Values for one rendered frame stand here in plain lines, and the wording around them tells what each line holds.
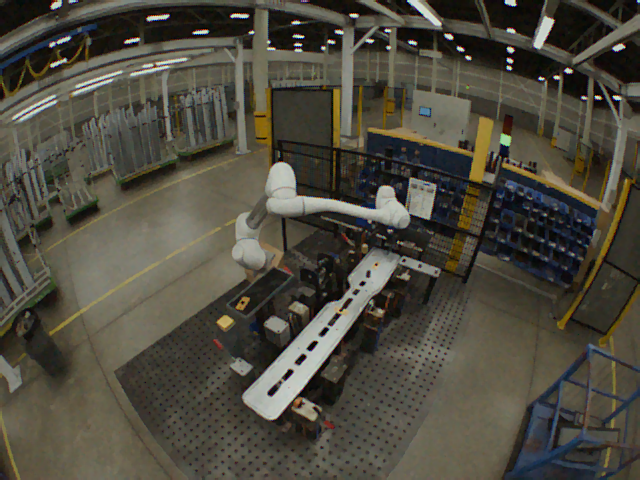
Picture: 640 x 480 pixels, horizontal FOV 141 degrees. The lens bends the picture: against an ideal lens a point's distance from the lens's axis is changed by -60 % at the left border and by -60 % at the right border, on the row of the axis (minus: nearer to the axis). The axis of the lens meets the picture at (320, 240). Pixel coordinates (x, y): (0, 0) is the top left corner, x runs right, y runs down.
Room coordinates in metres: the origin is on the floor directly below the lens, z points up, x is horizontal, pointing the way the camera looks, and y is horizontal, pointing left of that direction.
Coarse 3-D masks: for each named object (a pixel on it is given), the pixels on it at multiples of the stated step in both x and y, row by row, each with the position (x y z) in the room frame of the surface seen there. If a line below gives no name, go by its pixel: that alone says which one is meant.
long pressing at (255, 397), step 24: (360, 264) 1.42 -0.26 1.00; (384, 264) 1.42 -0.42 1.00; (360, 288) 1.20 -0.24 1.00; (336, 312) 1.01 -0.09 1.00; (360, 312) 1.01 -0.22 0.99; (312, 336) 0.85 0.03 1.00; (336, 336) 0.85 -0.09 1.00; (288, 360) 0.70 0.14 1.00; (312, 360) 0.70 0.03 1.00; (264, 384) 0.56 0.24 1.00; (288, 384) 0.57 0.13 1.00; (264, 408) 0.44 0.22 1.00
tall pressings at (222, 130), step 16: (192, 96) 8.11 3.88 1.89; (208, 96) 8.79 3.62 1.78; (224, 96) 8.77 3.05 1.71; (192, 112) 8.24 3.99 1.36; (208, 112) 8.70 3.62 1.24; (224, 112) 8.68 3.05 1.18; (192, 128) 7.87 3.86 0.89; (208, 128) 8.35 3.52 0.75; (224, 128) 8.66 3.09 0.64; (192, 144) 7.78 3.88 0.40
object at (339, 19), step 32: (64, 0) 1.52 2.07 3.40; (96, 0) 2.11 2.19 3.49; (128, 0) 2.43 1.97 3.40; (160, 0) 2.72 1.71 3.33; (192, 0) 3.09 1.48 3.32; (224, 0) 3.43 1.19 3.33; (256, 0) 3.89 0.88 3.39; (288, 0) 4.37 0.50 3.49; (576, 0) 1.56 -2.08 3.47; (32, 32) 1.51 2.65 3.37; (480, 32) 4.24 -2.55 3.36
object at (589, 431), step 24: (576, 360) 0.49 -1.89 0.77; (552, 384) 0.49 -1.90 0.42; (576, 384) 0.34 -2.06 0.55; (528, 408) 0.47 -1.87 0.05; (552, 408) 0.32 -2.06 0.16; (624, 408) -0.27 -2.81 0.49; (528, 432) 0.21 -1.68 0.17; (552, 432) 0.06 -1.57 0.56; (576, 432) -0.07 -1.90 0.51; (600, 432) -0.25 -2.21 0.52; (624, 432) -0.50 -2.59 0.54; (528, 456) -0.02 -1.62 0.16; (552, 456) -0.12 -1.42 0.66; (576, 456) -0.30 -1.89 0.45; (600, 456) -0.58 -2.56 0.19
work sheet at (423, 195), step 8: (408, 184) 1.88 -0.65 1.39; (416, 184) 1.85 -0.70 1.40; (424, 184) 1.81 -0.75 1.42; (432, 184) 1.78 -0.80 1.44; (408, 192) 1.87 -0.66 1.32; (416, 192) 1.84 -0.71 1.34; (424, 192) 1.81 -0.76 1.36; (432, 192) 1.78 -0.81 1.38; (416, 200) 1.84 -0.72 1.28; (424, 200) 1.80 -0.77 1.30; (432, 200) 1.77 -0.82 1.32; (416, 208) 1.83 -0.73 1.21; (424, 208) 1.80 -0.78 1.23; (432, 208) 1.76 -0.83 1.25; (416, 216) 1.82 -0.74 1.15; (424, 216) 1.79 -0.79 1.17
